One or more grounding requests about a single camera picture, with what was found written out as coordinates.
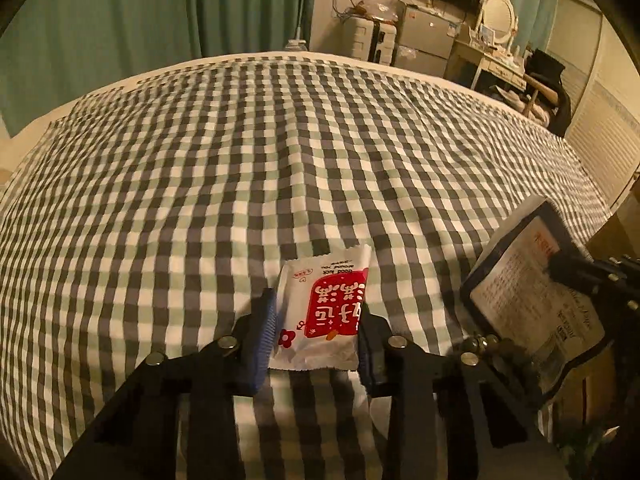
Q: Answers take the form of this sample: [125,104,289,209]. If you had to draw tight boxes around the checkered blanket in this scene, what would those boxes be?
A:
[0,52,616,480]

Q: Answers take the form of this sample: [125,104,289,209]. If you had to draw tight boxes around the narrow green curtain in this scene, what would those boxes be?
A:
[492,0,561,56]

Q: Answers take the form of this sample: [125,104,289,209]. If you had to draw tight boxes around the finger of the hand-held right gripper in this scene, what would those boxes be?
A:
[547,252,640,311]
[462,334,506,357]

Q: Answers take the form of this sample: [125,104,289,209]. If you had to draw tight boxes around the wide green curtain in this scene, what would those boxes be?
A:
[0,0,318,133]

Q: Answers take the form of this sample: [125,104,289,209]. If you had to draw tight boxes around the black-edged printed pouch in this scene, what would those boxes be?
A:
[460,197,613,406]

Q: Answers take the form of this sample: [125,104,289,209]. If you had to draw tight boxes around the white ribbed suitcase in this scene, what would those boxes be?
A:
[345,12,398,63]

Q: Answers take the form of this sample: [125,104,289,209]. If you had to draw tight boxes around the white and red packet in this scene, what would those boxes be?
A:
[268,245,372,372]

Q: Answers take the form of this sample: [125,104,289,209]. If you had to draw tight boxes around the oval vanity mirror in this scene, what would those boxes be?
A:
[480,0,518,48]

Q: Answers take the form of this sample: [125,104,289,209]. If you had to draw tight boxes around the white louvered closet door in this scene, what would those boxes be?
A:
[552,0,640,211]

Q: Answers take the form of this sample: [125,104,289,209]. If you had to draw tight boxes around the grey small fridge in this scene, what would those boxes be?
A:
[395,1,463,73]

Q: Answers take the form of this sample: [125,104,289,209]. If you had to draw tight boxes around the cardboard box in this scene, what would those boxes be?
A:
[560,205,640,436]

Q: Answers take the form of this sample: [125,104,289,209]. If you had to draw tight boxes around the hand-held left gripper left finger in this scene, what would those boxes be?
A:
[52,289,277,480]

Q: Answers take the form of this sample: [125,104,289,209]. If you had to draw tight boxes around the black garment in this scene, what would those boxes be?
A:
[525,49,573,136]

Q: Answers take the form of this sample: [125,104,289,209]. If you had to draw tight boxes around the white clothes pile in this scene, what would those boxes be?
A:
[505,95,551,126]

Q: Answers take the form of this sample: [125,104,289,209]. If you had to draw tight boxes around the white vanity table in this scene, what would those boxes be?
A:
[445,40,531,96]

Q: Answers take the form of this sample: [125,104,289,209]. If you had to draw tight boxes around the wooden chair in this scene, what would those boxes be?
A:
[522,72,561,111]

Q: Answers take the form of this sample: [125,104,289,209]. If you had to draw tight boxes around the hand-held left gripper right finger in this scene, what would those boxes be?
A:
[356,309,571,480]

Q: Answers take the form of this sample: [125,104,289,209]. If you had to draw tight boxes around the clear plastic bags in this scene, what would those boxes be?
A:
[350,0,401,18]

